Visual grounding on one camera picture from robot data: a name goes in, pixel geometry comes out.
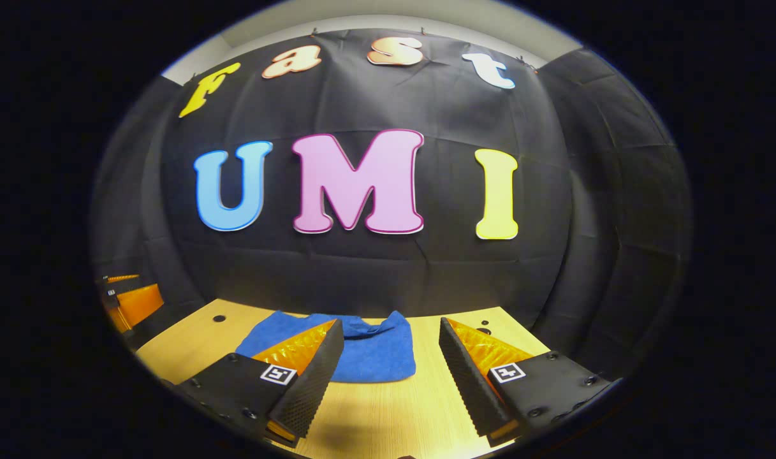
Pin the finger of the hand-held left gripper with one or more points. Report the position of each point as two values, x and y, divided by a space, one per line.
139 305
120 278

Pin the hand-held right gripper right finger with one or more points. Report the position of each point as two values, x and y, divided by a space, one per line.
464 382

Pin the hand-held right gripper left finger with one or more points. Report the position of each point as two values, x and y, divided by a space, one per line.
314 389

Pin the blue button shirt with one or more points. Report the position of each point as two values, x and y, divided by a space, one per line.
375 357

